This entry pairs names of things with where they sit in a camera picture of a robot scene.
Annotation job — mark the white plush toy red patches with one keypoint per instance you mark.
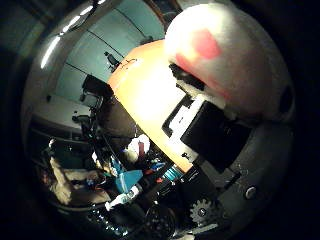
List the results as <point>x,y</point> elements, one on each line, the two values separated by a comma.
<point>240,60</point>

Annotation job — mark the blue plastic crate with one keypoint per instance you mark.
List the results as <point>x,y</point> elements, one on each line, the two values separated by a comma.
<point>173,173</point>

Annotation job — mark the white red bottle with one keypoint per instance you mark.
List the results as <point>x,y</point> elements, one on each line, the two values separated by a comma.
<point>140,146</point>

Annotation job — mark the white spray bottle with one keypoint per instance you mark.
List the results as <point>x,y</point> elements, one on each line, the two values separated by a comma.
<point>121,198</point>

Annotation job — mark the black monitor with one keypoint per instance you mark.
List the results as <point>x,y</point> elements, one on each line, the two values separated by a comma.
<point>95,88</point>

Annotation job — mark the seated person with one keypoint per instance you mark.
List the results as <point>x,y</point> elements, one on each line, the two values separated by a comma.
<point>66,181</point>

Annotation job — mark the ceiling light strip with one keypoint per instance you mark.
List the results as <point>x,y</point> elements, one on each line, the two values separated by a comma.
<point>50,50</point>

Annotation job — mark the black camera stand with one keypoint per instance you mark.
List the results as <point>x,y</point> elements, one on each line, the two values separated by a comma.
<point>111,60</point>

